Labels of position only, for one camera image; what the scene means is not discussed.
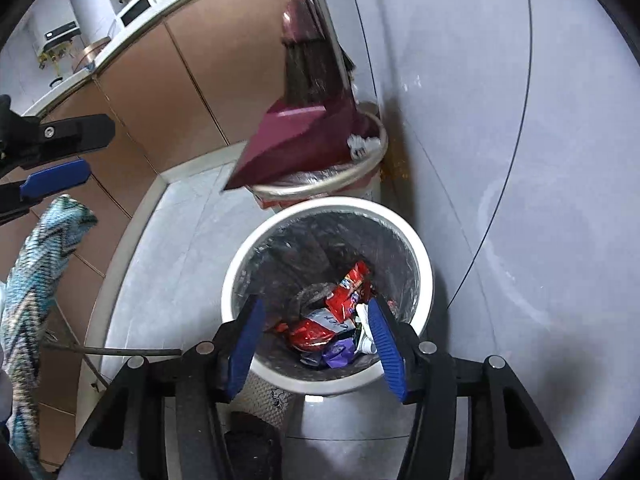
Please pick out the purple plastic bag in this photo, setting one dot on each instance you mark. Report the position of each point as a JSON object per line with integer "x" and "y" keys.
{"x": 335, "y": 353}

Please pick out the brass pipe valves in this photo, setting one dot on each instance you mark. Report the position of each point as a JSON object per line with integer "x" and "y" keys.
{"x": 52, "y": 57}

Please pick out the white water heater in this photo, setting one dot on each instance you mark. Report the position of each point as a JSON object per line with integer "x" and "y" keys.
{"x": 57, "y": 30}

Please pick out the white trash bin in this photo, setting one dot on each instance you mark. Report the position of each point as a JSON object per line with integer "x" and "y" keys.
{"x": 330, "y": 205}

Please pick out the zigzag knitted blanket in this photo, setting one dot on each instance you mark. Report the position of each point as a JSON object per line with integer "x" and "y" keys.
{"x": 30, "y": 285}

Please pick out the white red snack packet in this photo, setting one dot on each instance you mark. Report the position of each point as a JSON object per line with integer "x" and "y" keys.
{"x": 315, "y": 334}

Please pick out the white plastic wrapper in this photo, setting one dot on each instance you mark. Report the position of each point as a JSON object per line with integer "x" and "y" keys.
{"x": 365, "y": 341}

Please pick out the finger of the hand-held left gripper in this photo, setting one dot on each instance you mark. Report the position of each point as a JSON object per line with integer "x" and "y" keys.
{"x": 55, "y": 180}
{"x": 75, "y": 132}

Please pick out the white microwave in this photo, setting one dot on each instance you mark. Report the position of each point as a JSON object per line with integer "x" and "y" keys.
{"x": 137, "y": 10}

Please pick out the white paper scrap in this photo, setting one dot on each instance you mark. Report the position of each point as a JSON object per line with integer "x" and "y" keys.
{"x": 362, "y": 144}

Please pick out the maroon broom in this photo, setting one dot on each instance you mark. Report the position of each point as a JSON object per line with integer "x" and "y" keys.
{"x": 307, "y": 60}

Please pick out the maroon dustpan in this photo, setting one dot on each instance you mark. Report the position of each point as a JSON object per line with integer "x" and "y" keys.
{"x": 360, "y": 180}
{"x": 295, "y": 140}

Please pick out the rose rice cooker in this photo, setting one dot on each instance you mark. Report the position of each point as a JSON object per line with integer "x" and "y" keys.
{"x": 95, "y": 51}

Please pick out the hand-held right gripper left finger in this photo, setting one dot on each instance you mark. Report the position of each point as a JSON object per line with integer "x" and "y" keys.
{"x": 245, "y": 347}

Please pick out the grey bin liner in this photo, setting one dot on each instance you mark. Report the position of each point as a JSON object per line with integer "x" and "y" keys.
{"x": 300, "y": 245}

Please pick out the red snack wrapper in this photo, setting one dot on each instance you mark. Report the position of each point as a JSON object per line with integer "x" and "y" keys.
{"x": 350, "y": 285}

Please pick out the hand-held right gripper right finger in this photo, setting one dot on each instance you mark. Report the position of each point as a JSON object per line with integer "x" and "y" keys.
{"x": 389, "y": 352}

